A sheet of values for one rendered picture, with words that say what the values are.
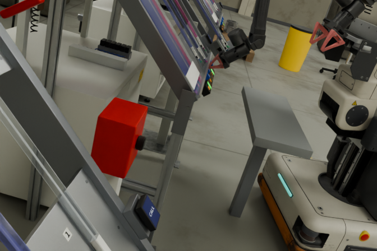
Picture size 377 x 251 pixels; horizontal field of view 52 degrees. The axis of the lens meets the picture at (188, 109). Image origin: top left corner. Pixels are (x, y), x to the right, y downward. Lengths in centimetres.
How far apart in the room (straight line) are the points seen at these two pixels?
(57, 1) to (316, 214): 136
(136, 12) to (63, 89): 40
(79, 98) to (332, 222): 120
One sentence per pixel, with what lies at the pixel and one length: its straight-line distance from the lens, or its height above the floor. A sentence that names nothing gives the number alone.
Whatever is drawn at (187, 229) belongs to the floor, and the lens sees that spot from 190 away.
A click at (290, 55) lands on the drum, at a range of 531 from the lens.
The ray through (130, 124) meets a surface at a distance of 95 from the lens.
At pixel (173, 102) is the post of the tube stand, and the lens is 234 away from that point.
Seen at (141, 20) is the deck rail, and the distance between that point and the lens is 132.
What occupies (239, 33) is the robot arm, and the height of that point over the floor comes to 90.
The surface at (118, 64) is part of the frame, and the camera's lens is 175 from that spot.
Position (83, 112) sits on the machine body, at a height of 54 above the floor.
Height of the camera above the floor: 122
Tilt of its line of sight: 23 degrees down
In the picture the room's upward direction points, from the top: 16 degrees clockwise
